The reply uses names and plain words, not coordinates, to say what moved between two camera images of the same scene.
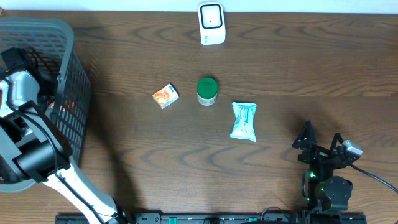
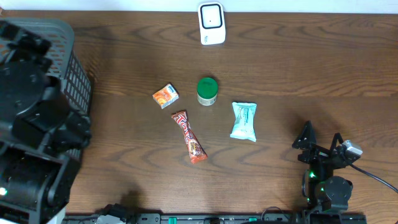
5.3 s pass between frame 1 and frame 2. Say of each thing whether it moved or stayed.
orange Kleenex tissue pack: stayed
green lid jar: stayed
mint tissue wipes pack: stayed
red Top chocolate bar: moved
